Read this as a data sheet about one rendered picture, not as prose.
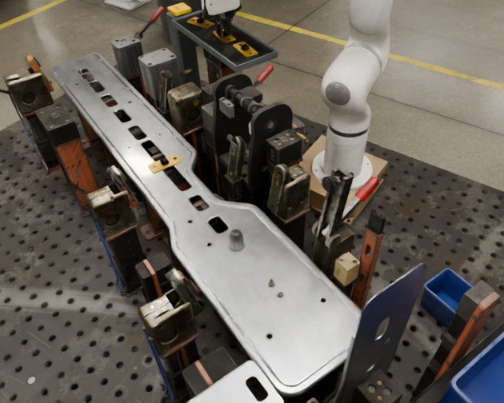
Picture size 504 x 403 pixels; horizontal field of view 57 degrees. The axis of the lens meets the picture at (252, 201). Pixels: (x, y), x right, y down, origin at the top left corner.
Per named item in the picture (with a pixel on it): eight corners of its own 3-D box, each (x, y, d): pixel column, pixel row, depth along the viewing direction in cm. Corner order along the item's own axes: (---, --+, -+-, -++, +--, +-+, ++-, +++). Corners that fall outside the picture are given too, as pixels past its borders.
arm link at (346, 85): (375, 118, 135) (390, 43, 118) (350, 156, 125) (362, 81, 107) (338, 106, 140) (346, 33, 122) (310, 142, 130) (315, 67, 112)
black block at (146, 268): (148, 333, 120) (122, 265, 99) (185, 312, 124) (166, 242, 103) (162, 357, 115) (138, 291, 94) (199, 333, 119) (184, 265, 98)
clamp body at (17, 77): (36, 163, 170) (-7, 74, 144) (74, 147, 175) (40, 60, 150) (45, 178, 164) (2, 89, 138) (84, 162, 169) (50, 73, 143)
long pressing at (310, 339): (39, 72, 159) (38, 68, 157) (101, 52, 167) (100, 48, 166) (286, 406, 77) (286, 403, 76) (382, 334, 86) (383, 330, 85)
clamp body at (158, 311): (157, 382, 111) (123, 304, 86) (199, 355, 115) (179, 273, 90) (175, 414, 105) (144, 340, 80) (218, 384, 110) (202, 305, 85)
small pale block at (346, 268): (321, 349, 115) (334, 259, 89) (332, 341, 116) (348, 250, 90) (330, 359, 113) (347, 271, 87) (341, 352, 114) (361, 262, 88)
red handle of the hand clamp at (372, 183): (314, 228, 94) (368, 170, 93) (318, 231, 96) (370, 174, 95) (329, 241, 92) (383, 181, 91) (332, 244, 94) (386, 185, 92)
